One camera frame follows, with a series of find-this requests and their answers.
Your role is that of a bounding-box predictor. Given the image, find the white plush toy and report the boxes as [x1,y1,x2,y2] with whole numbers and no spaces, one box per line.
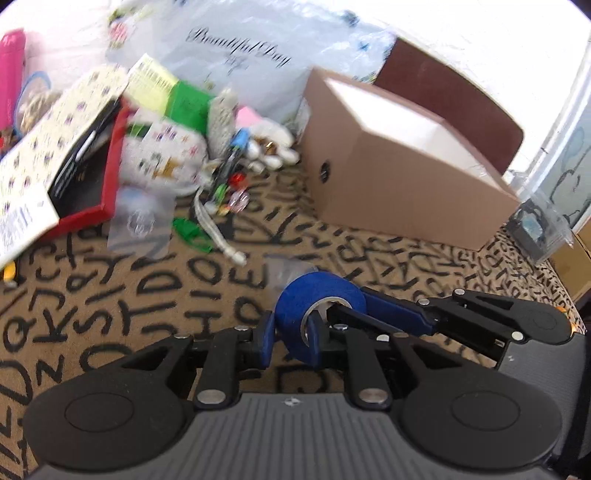
[247,117,301,174]

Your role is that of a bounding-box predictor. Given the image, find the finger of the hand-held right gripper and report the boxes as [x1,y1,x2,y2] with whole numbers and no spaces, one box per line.
[328,307,505,368]
[360,286,513,336]

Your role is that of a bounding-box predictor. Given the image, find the pink item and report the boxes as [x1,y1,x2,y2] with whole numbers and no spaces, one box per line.
[235,105,259,130]

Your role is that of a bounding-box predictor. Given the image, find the letter-printed desktop cloth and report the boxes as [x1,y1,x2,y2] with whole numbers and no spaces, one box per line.
[0,161,583,480]

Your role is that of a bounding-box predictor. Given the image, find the green carton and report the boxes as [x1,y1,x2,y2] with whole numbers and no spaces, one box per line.
[166,80,218,134]

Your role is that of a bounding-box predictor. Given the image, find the clear plastic container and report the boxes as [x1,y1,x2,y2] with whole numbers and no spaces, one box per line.
[505,196,573,266]

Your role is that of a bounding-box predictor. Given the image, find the clear plastic bag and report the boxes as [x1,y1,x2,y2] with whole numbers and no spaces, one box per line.
[107,187,176,259]

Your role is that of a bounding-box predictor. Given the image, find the white knitted item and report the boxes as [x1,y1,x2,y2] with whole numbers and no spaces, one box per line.
[208,89,238,153]

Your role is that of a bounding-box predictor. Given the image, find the blue-rimmed round pouch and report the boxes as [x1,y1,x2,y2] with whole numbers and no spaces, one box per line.
[16,71,61,132]

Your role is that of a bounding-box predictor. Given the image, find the pink bottle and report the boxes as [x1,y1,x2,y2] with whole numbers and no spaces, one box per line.
[0,28,26,130]

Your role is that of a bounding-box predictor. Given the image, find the blue tape roll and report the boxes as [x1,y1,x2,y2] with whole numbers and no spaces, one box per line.
[276,272,368,365]

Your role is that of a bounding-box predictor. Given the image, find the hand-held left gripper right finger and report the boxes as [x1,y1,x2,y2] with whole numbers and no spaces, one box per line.
[302,314,467,411]

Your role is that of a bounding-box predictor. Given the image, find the red box with patterned lid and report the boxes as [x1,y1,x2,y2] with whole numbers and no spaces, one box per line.
[0,64,130,217]

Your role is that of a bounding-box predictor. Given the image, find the white cord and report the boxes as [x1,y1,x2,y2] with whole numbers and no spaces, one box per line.
[193,189,247,266]

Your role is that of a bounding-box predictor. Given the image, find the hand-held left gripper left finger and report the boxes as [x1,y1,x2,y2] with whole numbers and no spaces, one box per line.
[117,310,278,409]

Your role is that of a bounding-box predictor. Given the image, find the deer-print fabric pouch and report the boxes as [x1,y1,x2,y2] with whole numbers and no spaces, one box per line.
[121,117,208,195]

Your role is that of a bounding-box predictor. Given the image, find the green plastic clip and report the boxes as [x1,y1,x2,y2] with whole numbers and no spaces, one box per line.
[172,217,214,252]

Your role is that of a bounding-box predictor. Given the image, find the brown cardboard box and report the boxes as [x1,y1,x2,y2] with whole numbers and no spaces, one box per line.
[300,67,522,252]

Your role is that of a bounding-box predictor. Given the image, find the white printed plastic bag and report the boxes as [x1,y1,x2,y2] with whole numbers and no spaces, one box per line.
[106,0,398,134]

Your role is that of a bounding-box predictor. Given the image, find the tan cardboard carton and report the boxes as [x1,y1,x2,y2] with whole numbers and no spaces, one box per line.
[549,231,591,301]

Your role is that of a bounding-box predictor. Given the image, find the yellow leaflet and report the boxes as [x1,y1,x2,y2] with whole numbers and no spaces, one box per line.
[124,53,178,114]

